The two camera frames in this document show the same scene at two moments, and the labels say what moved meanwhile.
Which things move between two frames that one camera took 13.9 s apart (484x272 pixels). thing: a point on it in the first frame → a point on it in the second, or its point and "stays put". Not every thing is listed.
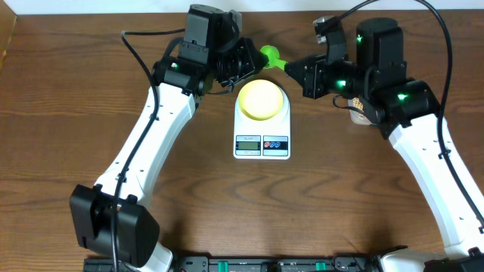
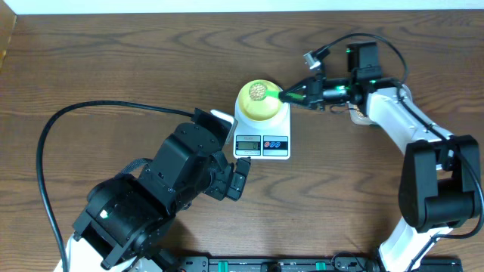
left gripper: x=244 y=51 → x=218 y=185
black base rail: x=255 y=264 stays put
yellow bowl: x=260 y=100 stays put
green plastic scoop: x=273 y=54 → x=259 y=92
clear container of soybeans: x=358 y=117 stays put
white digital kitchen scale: x=262 y=140 stays put
